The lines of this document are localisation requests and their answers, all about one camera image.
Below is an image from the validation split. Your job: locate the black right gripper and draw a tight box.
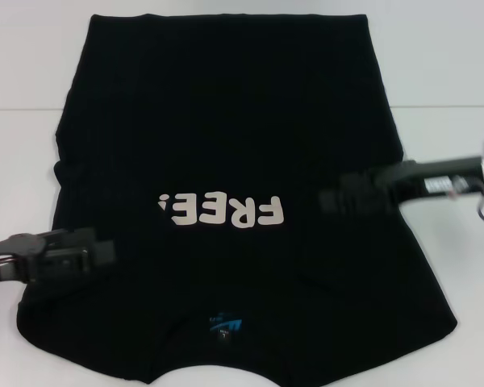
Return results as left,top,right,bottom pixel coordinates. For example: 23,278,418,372
319,154,484,221

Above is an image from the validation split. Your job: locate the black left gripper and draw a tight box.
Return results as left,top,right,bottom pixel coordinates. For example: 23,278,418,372
0,227,119,286

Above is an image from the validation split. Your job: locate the black shirt with FREE print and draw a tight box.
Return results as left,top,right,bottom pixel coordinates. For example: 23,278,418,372
16,13,459,387

